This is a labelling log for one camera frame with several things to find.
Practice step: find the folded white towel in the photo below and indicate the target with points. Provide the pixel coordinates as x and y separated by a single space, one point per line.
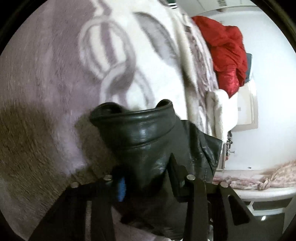
222 113

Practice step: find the black leather jacket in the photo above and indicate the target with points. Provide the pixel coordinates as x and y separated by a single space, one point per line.
141 143

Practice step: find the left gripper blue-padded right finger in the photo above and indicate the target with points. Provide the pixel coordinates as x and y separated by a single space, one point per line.
215 212

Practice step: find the red quilted duvet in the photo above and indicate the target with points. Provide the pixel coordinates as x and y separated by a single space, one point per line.
228 53

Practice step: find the white bedside nightstand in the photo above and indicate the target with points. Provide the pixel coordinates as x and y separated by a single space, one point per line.
225 152

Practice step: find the pink floral curtain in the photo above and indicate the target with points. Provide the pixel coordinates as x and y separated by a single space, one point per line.
281 176

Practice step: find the folded green striped garment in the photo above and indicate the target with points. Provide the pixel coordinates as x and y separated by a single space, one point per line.
172 4

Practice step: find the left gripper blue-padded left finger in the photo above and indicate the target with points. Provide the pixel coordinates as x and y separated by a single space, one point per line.
83 212

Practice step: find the white sliding-door wardrobe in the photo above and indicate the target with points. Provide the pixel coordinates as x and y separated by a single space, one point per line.
196 7

